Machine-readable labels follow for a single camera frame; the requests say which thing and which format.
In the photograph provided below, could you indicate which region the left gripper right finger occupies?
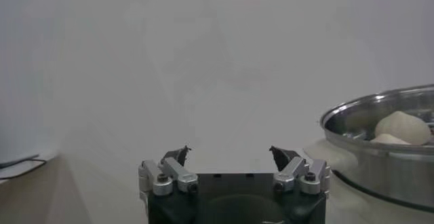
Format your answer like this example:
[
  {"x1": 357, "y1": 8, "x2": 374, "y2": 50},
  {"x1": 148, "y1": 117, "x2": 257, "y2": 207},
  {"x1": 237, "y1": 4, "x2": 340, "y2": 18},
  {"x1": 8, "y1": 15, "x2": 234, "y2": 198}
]
[{"x1": 269, "y1": 145, "x2": 332, "y2": 196}]

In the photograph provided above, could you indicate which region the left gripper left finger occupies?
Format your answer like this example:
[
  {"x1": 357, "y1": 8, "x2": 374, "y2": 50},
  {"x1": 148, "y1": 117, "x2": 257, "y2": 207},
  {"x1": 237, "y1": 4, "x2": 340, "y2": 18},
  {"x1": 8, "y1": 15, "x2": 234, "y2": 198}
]
[{"x1": 138, "y1": 145, "x2": 199, "y2": 198}]

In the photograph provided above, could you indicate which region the white steamed baozi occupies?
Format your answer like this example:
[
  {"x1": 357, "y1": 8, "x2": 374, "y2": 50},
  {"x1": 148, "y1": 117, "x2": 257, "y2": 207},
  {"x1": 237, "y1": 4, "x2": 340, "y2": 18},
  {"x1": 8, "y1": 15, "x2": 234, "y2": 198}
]
[
  {"x1": 369, "y1": 133, "x2": 412, "y2": 146},
  {"x1": 374, "y1": 111, "x2": 432, "y2": 146}
]

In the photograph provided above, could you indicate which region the steel steamer pot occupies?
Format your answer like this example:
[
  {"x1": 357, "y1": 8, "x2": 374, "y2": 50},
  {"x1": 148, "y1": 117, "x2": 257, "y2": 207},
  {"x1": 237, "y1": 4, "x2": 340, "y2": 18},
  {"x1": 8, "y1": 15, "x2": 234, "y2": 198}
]
[{"x1": 303, "y1": 83, "x2": 434, "y2": 213}]

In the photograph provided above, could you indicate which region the white electric cooker base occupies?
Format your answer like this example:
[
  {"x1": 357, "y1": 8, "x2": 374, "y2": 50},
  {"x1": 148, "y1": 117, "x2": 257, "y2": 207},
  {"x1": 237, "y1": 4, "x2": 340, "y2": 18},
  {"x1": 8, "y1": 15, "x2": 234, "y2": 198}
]
[{"x1": 325, "y1": 170, "x2": 434, "y2": 224}]

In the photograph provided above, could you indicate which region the thin black looped cable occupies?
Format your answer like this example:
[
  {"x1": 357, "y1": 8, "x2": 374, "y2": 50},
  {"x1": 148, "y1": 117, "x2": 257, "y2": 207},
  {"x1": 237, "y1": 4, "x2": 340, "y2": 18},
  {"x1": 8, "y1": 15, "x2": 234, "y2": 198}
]
[{"x1": 0, "y1": 159, "x2": 48, "y2": 181}]

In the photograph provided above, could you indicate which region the white side table with cable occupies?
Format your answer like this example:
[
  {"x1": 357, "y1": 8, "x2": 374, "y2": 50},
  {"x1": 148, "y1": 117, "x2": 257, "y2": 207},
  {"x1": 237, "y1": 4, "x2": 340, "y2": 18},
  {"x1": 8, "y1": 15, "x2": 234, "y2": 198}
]
[{"x1": 0, "y1": 150, "x2": 61, "y2": 183}]

